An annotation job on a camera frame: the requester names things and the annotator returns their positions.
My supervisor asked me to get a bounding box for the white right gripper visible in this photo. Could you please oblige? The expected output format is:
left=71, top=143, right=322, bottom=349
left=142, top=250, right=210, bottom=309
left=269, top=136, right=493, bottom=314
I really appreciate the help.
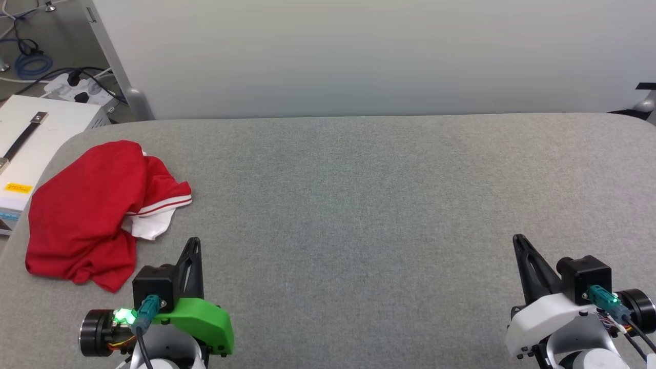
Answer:
left=505, top=234, right=656, bottom=359

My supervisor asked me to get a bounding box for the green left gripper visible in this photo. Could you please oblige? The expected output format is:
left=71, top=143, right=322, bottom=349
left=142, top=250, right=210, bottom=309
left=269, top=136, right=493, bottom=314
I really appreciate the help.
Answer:
left=78, top=237, right=235, bottom=358

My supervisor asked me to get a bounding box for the red shirt with white sleeves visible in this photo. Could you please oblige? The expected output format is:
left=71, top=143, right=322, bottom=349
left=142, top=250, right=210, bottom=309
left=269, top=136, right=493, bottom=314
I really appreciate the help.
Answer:
left=25, top=140, right=193, bottom=293

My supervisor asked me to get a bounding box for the grey black partition foot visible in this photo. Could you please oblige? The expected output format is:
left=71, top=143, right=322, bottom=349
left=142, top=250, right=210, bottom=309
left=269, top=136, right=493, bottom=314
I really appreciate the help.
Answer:
left=607, top=82, right=656, bottom=126

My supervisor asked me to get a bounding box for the white equipment case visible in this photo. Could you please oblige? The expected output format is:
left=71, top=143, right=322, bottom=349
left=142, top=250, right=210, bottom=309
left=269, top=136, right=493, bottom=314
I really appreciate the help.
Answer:
left=0, top=95, right=111, bottom=236

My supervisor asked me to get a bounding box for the white power strip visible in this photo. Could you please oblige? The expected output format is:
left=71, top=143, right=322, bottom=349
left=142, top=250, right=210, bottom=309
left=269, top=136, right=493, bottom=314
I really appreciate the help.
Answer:
left=44, top=72, right=121, bottom=111

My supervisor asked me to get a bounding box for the white partition panel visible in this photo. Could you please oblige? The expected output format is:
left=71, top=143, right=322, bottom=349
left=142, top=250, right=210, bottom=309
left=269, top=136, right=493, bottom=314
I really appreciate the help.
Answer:
left=92, top=0, right=656, bottom=119

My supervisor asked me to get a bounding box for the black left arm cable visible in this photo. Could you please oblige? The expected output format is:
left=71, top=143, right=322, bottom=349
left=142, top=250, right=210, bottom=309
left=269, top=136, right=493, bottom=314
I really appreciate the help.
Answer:
left=134, top=325, right=154, bottom=369

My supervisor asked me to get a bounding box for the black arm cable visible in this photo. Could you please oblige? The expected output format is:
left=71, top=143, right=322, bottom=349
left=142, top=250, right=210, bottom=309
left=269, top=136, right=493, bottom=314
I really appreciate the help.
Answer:
left=134, top=325, right=154, bottom=369
left=623, top=318, right=656, bottom=359

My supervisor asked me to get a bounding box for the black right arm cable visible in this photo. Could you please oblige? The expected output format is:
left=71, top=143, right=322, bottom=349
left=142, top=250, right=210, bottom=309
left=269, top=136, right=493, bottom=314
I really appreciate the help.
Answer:
left=623, top=318, right=656, bottom=359

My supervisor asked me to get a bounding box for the grey metal partition post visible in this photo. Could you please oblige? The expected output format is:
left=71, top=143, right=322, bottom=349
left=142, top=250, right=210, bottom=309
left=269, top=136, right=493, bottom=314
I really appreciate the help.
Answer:
left=85, top=0, right=154, bottom=121

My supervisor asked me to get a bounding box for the black strap handle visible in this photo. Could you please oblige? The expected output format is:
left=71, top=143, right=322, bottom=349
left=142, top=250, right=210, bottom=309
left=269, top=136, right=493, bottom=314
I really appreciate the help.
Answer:
left=0, top=112, right=49, bottom=172

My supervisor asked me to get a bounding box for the blue coiled cable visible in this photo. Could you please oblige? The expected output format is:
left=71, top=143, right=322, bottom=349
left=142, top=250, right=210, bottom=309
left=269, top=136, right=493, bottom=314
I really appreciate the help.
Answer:
left=14, top=51, right=53, bottom=80

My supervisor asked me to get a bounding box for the black looped cable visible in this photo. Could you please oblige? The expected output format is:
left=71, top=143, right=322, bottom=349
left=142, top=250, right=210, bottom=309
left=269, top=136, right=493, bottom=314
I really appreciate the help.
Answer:
left=13, top=15, right=44, bottom=57

